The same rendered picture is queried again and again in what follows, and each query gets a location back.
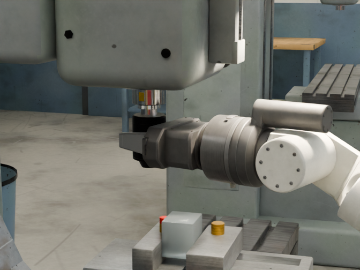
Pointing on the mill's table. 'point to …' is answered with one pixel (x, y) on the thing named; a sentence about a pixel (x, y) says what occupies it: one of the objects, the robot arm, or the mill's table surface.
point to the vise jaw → (215, 249)
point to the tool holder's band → (137, 118)
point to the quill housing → (133, 43)
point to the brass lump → (217, 228)
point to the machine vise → (124, 249)
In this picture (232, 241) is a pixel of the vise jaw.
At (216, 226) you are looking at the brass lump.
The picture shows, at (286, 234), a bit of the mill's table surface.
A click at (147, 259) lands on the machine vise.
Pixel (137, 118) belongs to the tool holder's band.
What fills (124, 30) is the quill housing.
